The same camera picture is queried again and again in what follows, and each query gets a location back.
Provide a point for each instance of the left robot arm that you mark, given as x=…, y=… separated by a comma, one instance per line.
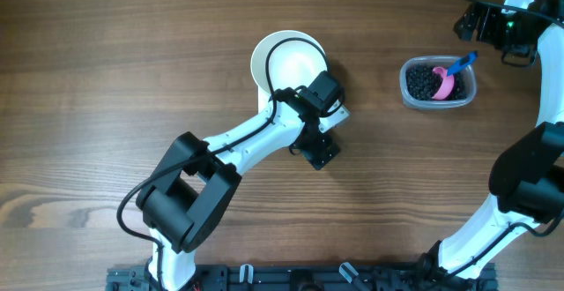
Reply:
x=192, y=186

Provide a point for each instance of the clear plastic container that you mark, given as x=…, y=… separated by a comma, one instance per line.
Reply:
x=410, y=102

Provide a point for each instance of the pink scoop with blue handle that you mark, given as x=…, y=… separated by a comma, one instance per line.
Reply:
x=447, y=75

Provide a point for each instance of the white bowl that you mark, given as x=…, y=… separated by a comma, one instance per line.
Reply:
x=291, y=64

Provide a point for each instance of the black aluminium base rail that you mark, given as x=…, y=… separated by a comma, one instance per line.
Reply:
x=394, y=277

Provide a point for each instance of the white digital kitchen scale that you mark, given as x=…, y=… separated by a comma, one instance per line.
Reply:
x=263, y=98

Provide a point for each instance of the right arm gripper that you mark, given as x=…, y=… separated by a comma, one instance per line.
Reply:
x=486, y=33

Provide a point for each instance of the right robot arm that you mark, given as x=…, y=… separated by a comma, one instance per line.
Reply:
x=526, y=186

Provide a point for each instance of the black beans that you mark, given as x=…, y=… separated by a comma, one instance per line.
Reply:
x=422, y=83

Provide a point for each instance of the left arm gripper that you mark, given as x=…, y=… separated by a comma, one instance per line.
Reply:
x=308, y=152

